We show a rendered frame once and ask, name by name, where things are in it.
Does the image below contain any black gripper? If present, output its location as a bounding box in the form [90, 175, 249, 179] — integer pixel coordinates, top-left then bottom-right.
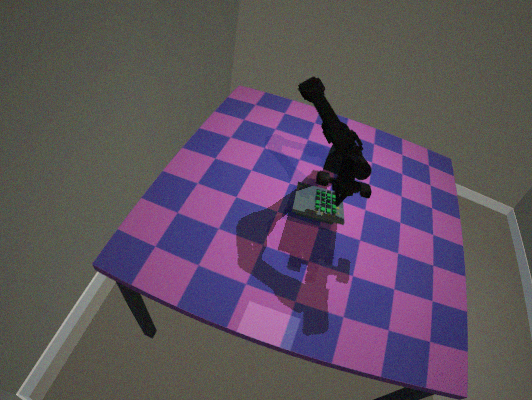
[315, 163, 372, 207]

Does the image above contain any grey-green switch panel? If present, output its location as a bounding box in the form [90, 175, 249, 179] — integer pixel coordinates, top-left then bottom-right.
[292, 182, 345, 225]

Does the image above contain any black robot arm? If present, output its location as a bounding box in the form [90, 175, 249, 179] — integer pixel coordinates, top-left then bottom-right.
[298, 76, 372, 196]

